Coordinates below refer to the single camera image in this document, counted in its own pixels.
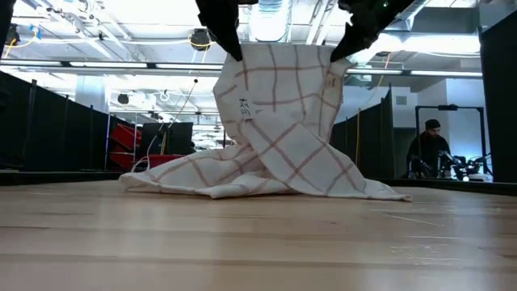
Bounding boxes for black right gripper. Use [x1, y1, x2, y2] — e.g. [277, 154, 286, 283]
[330, 0, 416, 63]

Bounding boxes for white towel with red checks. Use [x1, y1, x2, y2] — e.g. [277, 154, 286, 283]
[119, 42, 412, 202]

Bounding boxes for long ceiling light strip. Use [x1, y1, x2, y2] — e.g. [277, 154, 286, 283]
[0, 59, 224, 70]
[346, 68, 484, 78]

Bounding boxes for person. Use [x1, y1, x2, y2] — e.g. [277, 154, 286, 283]
[405, 118, 452, 179]

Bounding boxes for red plastic bin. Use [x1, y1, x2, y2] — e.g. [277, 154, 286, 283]
[137, 154, 187, 169]

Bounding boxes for red storage rack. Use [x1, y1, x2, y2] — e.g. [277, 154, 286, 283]
[107, 122, 142, 170]

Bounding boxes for tall black partition panel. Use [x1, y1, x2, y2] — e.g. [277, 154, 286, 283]
[478, 19, 517, 183]

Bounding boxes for background robot arms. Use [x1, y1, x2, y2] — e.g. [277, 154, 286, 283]
[438, 150, 494, 182]

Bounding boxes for silver ceiling duct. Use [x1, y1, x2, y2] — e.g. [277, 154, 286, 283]
[248, 0, 294, 44]

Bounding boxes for black partition with yellow cable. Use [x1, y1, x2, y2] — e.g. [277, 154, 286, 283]
[330, 84, 396, 179]

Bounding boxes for black background rig frame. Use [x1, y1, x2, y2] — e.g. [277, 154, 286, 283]
[414, 103, 485, 162]

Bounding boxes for long black partition wall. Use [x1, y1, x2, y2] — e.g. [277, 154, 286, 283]
[0, 70, 137, 173]

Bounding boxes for black aluminium table frame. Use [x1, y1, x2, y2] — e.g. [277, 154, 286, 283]
[0, 169, 517, 198]

